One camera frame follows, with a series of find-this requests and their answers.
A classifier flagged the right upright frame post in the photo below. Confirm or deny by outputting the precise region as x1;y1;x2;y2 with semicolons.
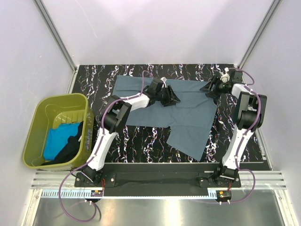
238;0;282;69

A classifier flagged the olive green plastic bin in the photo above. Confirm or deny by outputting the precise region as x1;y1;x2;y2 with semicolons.
23;93;94;171

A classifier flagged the upright frame post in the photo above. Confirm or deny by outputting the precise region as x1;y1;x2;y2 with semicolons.
32;0;79;73
238;0;282;69

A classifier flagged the right connector box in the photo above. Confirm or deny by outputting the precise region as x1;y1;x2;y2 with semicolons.
217;190;232;200

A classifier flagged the aluminium frame rail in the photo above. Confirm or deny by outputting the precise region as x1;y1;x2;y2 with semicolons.
32;170;286;190

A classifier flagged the bright blue t shirt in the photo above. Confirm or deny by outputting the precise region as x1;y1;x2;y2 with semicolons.
43;123;80;161

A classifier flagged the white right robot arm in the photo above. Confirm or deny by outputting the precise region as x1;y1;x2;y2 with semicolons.
200;67;268;187

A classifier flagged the left connector box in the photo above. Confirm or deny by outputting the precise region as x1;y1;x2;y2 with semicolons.
90;189;104;197

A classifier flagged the black t shirt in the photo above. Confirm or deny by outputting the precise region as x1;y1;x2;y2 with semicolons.
41;122;83;166

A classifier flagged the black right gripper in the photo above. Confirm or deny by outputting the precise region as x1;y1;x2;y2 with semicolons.
199;75;228;100

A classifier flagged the connector box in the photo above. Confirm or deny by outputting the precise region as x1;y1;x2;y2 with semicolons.
90;189;104;197
217;190;232;200

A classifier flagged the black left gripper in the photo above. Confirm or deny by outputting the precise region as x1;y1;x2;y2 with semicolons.
155;85;180;107

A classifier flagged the white slotted cable duct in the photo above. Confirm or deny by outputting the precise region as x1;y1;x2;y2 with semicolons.
41;188;217;200

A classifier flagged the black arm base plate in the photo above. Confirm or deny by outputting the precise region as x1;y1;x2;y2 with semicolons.
74;163;241;194

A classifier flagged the slate blue t shirt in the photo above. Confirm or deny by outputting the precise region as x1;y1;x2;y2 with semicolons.
113;75;217;161

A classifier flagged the left upright frame post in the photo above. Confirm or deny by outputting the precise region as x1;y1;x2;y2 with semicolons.
32;0;79;73

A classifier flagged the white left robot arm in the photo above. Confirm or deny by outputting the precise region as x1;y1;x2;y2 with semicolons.
81;79;180;186

